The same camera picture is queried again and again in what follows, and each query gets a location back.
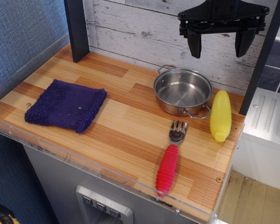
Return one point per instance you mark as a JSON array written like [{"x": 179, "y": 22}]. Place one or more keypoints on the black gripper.
[{"x": 223, "y": 16}]

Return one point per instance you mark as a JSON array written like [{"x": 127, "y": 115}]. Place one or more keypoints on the purple towel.
[{"x": 66, "y": 105}]

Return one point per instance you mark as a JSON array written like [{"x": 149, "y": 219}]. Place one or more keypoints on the stainless steel pot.
[{"x": 183, "y": 92}]

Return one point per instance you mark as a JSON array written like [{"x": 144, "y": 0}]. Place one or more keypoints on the yellow plastic corn toy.
[{"x": 220, "y": 117}]

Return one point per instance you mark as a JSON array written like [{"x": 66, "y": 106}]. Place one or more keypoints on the white ribbed side unit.
[{"x": 258, "y": 152}]

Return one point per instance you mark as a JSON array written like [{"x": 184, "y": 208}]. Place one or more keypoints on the silver button dispenser panel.
[{"x": 99, "y": 209}]

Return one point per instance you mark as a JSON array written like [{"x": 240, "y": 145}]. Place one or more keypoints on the grey toy kitchen cabinet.
[{"x": 59, "y": 173}]

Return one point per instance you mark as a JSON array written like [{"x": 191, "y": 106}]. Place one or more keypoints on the clear acrylic front guard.
[{"x": 118, "y": 165}]

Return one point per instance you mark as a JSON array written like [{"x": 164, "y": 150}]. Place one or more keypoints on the yellow object at corner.
[{"x": 7, "y": 219}]

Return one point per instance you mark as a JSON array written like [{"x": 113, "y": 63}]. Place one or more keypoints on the dark right upright post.
[{"x": 267, "y": 46}]

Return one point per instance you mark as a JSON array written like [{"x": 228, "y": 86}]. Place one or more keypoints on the dark upright post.
[
  {"x": 267, "y": 46},
  {"x": 74, "y": 10}
]

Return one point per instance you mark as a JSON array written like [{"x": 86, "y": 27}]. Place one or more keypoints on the fork with red handle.
[{"x": 166, "y": 173}]

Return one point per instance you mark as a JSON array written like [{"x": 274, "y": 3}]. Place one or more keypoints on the dark left upright post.
[{"x": 74, "y": 10}]

